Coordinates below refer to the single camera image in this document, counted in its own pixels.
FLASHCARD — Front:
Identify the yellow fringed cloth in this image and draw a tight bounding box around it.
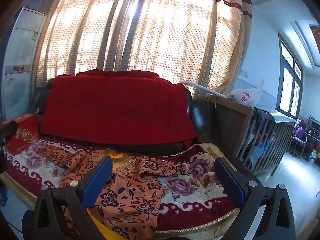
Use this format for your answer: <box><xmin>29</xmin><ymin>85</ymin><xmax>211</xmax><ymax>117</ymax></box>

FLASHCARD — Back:
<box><xmin>92</xmin><ymin>149</ymin><xmax>137</xmax><ymax>177</ymax></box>

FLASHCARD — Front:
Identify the white board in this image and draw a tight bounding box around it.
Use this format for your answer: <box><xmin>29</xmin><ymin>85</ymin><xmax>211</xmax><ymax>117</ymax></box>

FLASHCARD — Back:
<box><xmin>180</xmin><ymin>80</ymin><xmax>227</xmax><ymax>98</ymax></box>

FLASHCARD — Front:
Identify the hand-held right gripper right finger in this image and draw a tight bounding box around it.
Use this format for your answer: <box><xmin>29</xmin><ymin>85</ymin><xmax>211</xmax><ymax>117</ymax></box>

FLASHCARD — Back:
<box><xmin>214</xmin><ymin>157</ymin><xmax>297</xmax><ymax>240</ymax></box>

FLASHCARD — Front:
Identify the wooden crib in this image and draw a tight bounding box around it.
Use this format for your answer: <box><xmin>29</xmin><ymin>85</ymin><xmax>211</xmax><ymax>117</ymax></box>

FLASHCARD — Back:
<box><xmin>206</xmin><ymin>94</ymin><xmax>297</xmax><ymax>178</ymax></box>

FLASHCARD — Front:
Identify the white standing air conditioner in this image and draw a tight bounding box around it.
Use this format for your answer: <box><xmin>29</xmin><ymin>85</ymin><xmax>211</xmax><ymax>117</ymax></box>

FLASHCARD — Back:
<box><xmin>1</xmin><ymin>7</ymin><xmax>48</xmax><ymax>120</ymax></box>

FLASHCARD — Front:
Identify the orange floral garment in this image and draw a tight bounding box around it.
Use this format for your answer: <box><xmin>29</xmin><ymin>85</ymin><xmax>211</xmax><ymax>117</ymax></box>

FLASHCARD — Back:
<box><xmin>32</xmin><ymin>141</ymin><xmax>192</xmax><ymax>238</ymax></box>

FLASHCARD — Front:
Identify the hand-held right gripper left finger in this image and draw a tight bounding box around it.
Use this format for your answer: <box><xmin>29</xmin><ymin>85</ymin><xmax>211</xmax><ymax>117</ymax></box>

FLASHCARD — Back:
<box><xmin>22</xmin><ymin>156</ymin><xmax>113</xmax><ymax>240</ymax></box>

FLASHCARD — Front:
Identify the dark framed window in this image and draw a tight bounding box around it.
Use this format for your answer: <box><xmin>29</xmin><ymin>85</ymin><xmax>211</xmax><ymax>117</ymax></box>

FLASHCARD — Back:
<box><xmin>275</xmin><ymin>31</ymin><xmax>304</xmax><ymax>118</ymax></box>

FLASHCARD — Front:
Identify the grey sheet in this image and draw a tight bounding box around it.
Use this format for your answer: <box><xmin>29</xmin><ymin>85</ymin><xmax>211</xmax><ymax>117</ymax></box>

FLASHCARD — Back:
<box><xmin>255</xmin><ymin>105</ymin><xmax>298</xmax><ymax>123</ymax></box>

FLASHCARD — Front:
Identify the red blanket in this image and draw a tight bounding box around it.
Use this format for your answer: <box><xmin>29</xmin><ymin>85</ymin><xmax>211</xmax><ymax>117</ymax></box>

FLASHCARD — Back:
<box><xmin>40</xmin><ymin>69</ymin><xmax>198</xmax><ymax>145</ymax></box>

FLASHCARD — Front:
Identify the white plastic bag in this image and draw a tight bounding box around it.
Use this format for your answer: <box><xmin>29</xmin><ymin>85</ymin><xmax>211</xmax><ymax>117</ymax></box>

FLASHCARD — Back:
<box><xmin>226</xmin><ymin>79</ymin><xmax>265</xmax><ymax>107</ymax></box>

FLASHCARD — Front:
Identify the black sofa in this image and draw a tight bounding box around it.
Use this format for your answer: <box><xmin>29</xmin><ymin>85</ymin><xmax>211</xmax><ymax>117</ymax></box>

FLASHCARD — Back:
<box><xmin>32</xmin><ymin>77</ymin><xmax>218</xmax><ymax>153</ymax></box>

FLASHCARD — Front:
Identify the dark shelf rack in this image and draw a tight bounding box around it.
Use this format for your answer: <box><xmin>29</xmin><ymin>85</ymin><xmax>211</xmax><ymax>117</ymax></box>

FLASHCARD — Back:
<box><xmin>306</xmin><ymin>116</ymin><xmax>320</xmax><ymax>165</ymax></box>

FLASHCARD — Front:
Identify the red box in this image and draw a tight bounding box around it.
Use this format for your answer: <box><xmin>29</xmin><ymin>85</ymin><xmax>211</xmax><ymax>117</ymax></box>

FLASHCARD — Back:
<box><xmin>6</xmin><ymin>113</ymin><xmax>40</xmax><ymax>155</ymax></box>

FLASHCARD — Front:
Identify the dotted beige curtain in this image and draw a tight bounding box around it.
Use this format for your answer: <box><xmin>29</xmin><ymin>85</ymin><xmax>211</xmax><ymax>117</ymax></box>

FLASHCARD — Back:
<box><xmin>32</xmin><ymin>0</ymin><xmax>253</xmax><ymax>98</ymax></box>

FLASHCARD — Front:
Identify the plush floral blanket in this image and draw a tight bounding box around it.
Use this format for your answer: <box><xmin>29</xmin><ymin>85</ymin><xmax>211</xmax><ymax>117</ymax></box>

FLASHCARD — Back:
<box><xmin>4</xmin><ymin>137</ymin><xmax>240</xmax><ymax>235</ymax></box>

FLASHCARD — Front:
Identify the metal chair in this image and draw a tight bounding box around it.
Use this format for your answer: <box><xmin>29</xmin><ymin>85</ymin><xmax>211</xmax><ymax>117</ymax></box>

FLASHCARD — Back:
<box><xmin>290</xmin><ymin>122</ymin><xmax>308</xmax><ymax>158</ymax></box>

